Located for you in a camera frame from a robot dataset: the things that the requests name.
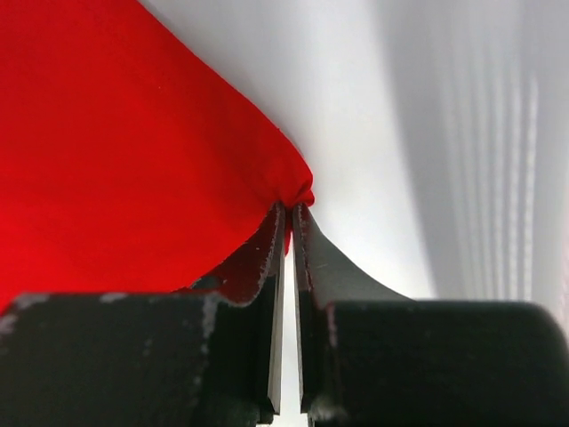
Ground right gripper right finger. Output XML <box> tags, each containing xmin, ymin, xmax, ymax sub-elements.
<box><xmin>291</xmin><ymin>205</ymin><xmax>568</xmax><ymax>426</ymax></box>

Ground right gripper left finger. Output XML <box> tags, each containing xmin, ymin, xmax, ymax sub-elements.
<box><xmin>1</xmin><ymin>204</ymin><xmax>285</xmax><ymax>426</ymax></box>

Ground red t shirt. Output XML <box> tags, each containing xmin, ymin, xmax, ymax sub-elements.
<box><xmin>1</xmin><ymin>1</ymin><xmax>314</xmax><ymax>303</ymax></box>

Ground white plastic basket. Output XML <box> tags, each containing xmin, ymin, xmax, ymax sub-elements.
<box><xmin>386</xmin><ymin>0</ymin><xmax>569</xmax><ymax>308</ymax></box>

